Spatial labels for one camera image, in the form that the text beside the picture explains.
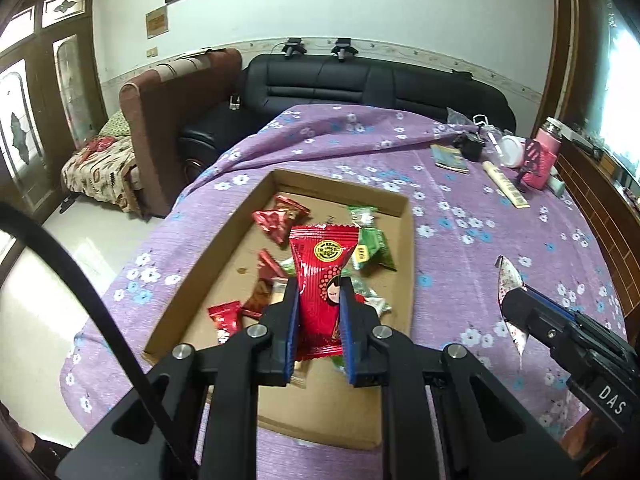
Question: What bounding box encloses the white pink round container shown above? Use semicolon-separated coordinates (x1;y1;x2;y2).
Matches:
500;135;526;168

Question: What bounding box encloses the wooden framed window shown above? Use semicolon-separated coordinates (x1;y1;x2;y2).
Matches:
550;0;640;183

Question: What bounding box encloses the clear plastic bag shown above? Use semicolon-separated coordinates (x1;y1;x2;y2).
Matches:
446;107;489;134

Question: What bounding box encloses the wall plaque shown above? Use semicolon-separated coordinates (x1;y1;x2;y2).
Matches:
145;5;169;40

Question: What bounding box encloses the red doll print snack packet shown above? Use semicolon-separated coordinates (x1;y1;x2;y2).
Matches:
288;224;361;362

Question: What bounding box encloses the person's right hand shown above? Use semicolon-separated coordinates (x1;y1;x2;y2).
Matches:
560;406;638;467

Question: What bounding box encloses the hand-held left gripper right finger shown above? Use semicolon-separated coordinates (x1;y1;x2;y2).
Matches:
341;276;582;480

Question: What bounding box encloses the small black box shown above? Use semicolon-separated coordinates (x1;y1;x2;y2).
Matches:
460;132;485;163

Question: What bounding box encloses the cream coloured tube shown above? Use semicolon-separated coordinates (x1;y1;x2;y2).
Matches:
481;161;531;210

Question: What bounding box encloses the black cable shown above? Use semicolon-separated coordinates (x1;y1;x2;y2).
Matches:
0;202;201;480

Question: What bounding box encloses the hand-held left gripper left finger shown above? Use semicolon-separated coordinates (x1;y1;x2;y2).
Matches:
55;279;302;480

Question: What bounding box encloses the green pea snack packet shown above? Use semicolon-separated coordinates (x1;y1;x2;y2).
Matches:
352;227;399;274

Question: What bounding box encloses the dark red shiny snack packet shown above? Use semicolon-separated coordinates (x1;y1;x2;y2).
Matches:
251;194;312;247

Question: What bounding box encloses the paperback book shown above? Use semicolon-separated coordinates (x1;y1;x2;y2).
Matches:
430;144;471;175

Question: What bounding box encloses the red candy packet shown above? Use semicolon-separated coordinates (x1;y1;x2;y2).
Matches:
256;249;289;282

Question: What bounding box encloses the green patterned pillow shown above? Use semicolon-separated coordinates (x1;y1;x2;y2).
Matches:
97;110;132;139

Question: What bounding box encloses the brown snack packet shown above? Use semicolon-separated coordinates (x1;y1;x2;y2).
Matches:
241;279;287;319

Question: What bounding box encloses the pink bottle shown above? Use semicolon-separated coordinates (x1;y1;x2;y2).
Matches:
522;117;564;191

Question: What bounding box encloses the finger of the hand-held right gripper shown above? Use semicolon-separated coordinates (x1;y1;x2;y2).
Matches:
524;284;612;334
501;286;572;357

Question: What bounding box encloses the brown fabric sofa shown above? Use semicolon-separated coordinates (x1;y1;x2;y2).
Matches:
118;47;244;219

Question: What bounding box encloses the purple floral tablecloth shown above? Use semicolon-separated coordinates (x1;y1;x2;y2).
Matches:
60;104;629;480

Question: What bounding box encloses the patterned beige blanket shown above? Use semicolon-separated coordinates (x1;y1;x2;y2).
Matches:
61;135;144;214

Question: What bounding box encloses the small red snack packet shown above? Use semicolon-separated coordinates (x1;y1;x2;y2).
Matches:
206;299;244;344

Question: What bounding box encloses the white red patterned snack packet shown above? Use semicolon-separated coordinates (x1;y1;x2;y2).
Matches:
494;254;529;367

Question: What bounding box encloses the cardboard tray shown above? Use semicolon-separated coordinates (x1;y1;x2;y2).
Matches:
142;169;417;451

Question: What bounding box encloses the wooden glass panel door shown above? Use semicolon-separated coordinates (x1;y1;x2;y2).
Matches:
0;0;109;266

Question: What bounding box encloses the black leather sofa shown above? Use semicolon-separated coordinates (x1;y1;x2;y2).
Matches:
179;52;517;181

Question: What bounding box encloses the clear green candy wrapper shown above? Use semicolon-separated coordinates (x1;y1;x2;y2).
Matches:
351;274;384;311

